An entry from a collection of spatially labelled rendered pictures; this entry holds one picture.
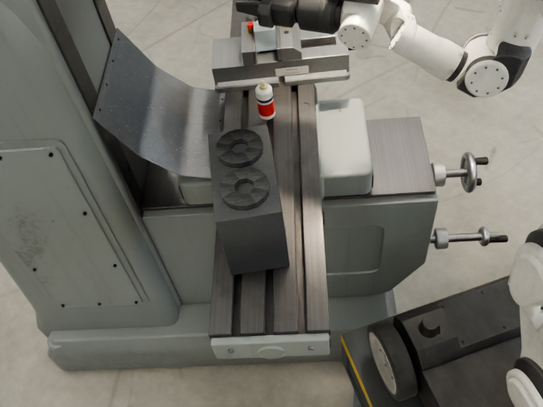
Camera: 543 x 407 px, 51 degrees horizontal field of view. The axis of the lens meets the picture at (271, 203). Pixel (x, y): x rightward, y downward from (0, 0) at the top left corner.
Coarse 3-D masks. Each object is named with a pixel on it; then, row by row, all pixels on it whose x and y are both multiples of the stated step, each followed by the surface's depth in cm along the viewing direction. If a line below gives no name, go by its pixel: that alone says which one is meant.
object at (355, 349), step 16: (352, 336) 160; (352, 352) 157; (368, 352) 157; (352, 368) 161; (368, 368) 154; (352, 384) 170; (368, 384) 152; (384, 384) 151; (368, 400) 150; (384, 400) 149; (416, 400) 148
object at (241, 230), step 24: (216, 144) 111; (240, 144) 111; (264, 144) 110; (216, 168) 107; (240, 168) 105; (264, 168) 106; (216, 192) 104; (240, 192) 103; (264, 192) 101; (216, 216) 101; (240, 216) 100; (264, 216) 100; (240, 240) 105; (264, 240) 106; (240, 264) 112; (264, 264) 113; (288, 264) 114
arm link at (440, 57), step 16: (416, 32) 110; (416, 48) 110; (432, 48) 110; (448, 48) 110; (464, 48) 116; (480, 48) 110; (416, 64) 114; (432, 64) 111; (448, 64) 111; (464, 64) 111; (448, 80) 114; (464, 80) 110
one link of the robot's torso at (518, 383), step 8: (512, 376) 120; (520, 376) 117; (512, 384) 119; (520, 384) 117; (528, 384) 115; (512, 392) 120; (520, 392) 116; (528, 392) 115; (536, 392) 114; (512, 400) 121; (520, 400) 118; (528, 400) 115; (536, 400) 113
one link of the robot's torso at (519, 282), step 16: (528, 256) 97; (512, 272) 106; (528, 272) 98; (512, 288) 106; (528, 288) 100; (528, 304) 103; (528, 320) 114; (528, 336) 116; (528, 352) 119; (528, 368) 117
